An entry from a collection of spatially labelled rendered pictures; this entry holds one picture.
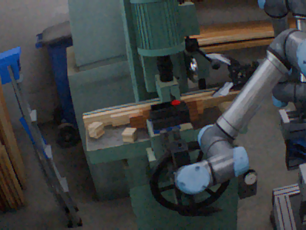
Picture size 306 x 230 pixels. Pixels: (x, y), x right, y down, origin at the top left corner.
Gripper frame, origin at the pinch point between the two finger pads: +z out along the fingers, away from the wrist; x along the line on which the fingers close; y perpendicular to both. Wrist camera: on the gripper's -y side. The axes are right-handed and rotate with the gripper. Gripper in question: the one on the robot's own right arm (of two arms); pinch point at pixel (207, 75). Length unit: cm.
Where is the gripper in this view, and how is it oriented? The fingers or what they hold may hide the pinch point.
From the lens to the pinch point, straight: 162.7
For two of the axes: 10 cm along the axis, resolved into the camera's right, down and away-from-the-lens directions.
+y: 1.3, 3.5, -9.3
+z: -9.8, 1.8, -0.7
